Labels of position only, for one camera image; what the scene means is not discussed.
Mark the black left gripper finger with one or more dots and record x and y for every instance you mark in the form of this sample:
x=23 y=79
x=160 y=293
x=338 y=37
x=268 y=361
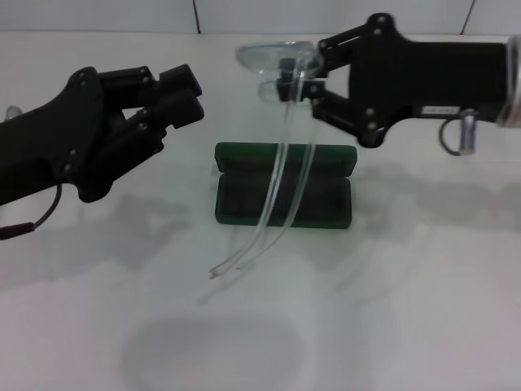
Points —
x=179 y=79

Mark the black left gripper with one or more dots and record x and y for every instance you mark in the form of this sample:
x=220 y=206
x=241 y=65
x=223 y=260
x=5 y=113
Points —
x=53 y=142

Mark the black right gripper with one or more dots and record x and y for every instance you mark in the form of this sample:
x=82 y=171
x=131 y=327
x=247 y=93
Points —
x=427 y=77

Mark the clear transparent glasses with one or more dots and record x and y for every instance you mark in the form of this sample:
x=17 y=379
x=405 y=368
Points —
x=264 y=55

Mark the green glasses case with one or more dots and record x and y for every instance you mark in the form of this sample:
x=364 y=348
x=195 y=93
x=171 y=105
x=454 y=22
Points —
x=325 y=195

